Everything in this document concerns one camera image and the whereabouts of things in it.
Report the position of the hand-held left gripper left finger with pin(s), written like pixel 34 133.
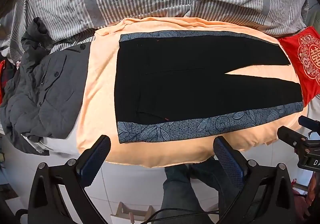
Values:
pixel 96 157

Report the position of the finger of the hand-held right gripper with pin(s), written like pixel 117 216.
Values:
pixel 288 135
pixel 308 122

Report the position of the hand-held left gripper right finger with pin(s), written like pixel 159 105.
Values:
pixel 228 161

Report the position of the black pants with floral trim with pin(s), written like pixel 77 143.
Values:
pixel 187 81

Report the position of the white bed sheet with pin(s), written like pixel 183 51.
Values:
pixel 58 145

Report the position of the person's legs in jeans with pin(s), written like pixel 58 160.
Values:
pixel 177 189

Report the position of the small wooden stool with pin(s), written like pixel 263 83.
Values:
pixel 130 212

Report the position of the peach blanket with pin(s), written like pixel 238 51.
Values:
pixel 100 83

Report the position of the red embroidered cushion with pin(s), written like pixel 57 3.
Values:
pixel 292 46

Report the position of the dark grey jacket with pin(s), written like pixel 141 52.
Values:
pixel 50 88

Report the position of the red cloth item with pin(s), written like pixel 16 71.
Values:
pixel 2 81

